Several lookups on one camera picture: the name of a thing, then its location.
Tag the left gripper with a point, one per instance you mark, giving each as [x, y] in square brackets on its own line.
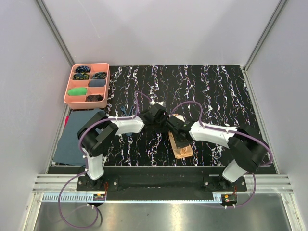
[164, 117]

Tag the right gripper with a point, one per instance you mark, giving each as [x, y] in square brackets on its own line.
[183, 144]

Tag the peach cloth napkin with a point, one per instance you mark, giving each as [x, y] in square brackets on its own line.
[179, 153]

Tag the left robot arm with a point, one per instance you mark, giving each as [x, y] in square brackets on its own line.
[94, 138]

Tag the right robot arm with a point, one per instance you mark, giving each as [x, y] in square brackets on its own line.
[246, 147]

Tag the blue grey folded napkin stack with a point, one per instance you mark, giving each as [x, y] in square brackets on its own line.
[67, 151]

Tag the blue plastic fork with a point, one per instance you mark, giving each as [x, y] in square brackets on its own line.
[123, 109]

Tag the black marble pattern mat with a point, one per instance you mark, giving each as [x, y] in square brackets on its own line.
[217, 94]

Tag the dark patterned cloth roll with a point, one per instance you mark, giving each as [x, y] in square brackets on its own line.
[94, 98]

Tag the blue patterned roll right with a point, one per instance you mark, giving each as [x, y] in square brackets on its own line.
[99, 75]

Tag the grey folded cloth in tray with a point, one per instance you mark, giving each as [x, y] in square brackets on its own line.
[97, 83]

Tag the pink divided organizer tray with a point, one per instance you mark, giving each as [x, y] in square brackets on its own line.
[79, 102]

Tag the green rolled cloth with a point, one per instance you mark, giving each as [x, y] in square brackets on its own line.
[79, 91]

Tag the blue yellow patterned roll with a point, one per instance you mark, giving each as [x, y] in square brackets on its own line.
[81, 76]

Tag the blue patterned roll top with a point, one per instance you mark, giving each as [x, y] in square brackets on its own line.
[82, 69]

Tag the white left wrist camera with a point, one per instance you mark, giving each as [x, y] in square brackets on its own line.
[162, 103]

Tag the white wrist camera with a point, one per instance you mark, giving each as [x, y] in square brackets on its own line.
[162, 103]
[180, 117]

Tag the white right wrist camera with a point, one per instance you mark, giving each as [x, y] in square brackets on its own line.
[180, 117]

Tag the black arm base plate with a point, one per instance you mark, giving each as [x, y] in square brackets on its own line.
[115, 179]

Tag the left rear aluminium post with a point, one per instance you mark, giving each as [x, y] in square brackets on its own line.
[52, 26]

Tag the aluminium post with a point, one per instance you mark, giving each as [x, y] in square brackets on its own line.
[52, 26]
[270, 24]

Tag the aluminium frame rail front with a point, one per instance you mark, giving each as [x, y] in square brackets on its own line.
[64, 189]

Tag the right rear aluminium post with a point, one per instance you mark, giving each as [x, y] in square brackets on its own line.
[270, 24]

